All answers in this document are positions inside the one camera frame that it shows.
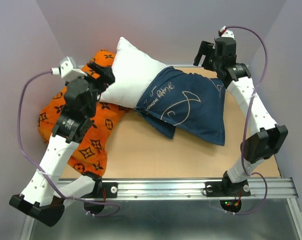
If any white pillow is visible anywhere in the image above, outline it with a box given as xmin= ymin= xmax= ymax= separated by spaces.
xmin=100 ymin=37 xmax=168 ymax=109

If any blue pillowcase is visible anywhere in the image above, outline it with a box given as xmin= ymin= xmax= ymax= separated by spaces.
xmin=135 ymin=66 xmax=226 ymax=146

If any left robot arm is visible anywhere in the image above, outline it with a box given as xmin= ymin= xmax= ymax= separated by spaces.
xmin=9 ymin=61 xmax=120 ymax=227

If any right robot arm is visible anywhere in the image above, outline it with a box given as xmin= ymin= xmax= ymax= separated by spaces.
xmin=193 ymin=36 xmax=288 ymax=195

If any orange patterned blanket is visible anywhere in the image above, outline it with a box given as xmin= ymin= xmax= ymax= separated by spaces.
xmin=38 ymin=49 xmax=131 ymax=178

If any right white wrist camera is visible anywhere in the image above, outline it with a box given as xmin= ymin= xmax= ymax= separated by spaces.
xmin=218 ymin=26 xmax=234 ymax=40

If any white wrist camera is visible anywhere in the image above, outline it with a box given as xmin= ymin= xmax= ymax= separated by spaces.
xmin=51 ymin=56 xmax=87 ymax=82
xmin=218 ymin=26 xmax=234 ymax=40

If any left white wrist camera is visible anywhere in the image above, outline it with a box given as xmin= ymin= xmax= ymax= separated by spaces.
xmin=51 ymin=56 xmax=87 ymax=82

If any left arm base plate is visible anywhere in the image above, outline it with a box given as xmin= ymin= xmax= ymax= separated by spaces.
xmin=83 ymin=182 xmax=118 ymax=199

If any aluminium front rail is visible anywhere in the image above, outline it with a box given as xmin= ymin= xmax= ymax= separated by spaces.
xmin=103 ymin=177 xmax=298 ymax=201

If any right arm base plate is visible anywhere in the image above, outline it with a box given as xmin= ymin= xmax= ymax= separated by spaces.
xmin=202 ymin=180 xmax=251 ymax=198

